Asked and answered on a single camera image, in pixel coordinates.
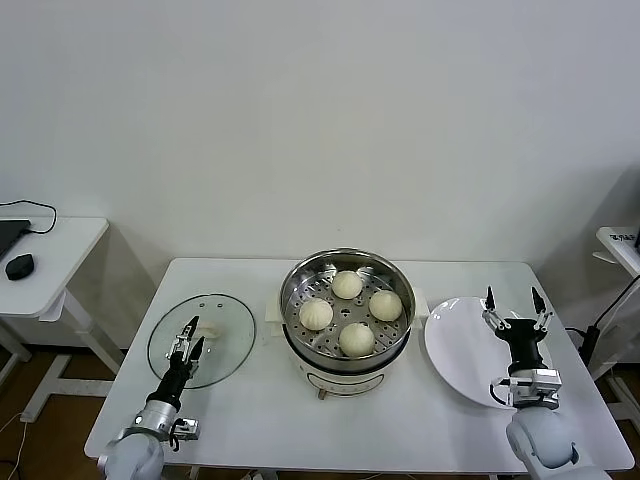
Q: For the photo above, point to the round glass lid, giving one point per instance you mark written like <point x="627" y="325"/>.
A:
<point x="225" y="310"/>

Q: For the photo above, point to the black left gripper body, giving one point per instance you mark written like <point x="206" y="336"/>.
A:
<point x="175" y="380"/>

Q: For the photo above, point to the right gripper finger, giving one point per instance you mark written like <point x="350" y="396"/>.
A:
<point x="495" y="317"/>
<point x="542" y="317"/>

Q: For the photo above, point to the closed black laptop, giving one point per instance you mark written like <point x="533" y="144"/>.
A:
<point x="11" y="235"/>

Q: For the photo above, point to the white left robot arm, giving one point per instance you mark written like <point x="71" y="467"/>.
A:
<point x="140" y="445"/>

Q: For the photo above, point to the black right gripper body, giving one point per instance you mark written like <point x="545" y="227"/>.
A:
<point x="522" y="340"/>

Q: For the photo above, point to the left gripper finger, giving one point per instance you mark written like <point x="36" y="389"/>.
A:
<point x="182" y="340"/>
<point x="198" y="347"/>

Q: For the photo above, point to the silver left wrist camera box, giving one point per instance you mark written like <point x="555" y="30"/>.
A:
<point x="187" y="442"/>

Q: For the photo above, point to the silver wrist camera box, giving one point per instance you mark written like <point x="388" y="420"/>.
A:
<point x="187" y="442"/>
<point x="537" y="387"/>

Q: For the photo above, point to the white side table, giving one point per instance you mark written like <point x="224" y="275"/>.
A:
<point x="60" y="260"/>

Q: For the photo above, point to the white round plate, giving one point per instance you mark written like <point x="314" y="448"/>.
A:
<point x="460" y="360"/>

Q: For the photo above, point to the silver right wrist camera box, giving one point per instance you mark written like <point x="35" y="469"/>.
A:
<point x="537" y="387"/>

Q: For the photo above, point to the black computer mouse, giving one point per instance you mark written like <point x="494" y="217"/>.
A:
<point x="20" y="266"/>

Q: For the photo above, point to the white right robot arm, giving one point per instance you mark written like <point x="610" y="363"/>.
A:
<point x="545" y="445"/>

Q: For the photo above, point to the white steamed baozi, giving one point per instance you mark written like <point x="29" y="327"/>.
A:
<point x="356" y="340"/>
<point x="385" y="306"/>
<point x="316" y="315"/>
<point x="347" y="285"/>

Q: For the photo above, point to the stainless steel steamer basket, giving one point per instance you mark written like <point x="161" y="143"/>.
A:
<point x="320" y="345"/>

